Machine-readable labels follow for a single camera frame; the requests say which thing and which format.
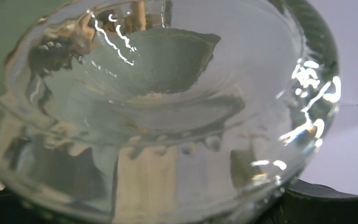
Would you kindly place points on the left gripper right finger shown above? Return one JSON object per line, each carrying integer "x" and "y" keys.
{"x": 306, "y": 203}

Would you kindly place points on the tall clear bottle back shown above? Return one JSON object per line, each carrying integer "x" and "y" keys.
{"x": 161, "y": 111}

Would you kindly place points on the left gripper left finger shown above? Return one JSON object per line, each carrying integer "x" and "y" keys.
{"x": 11, "y": 212}

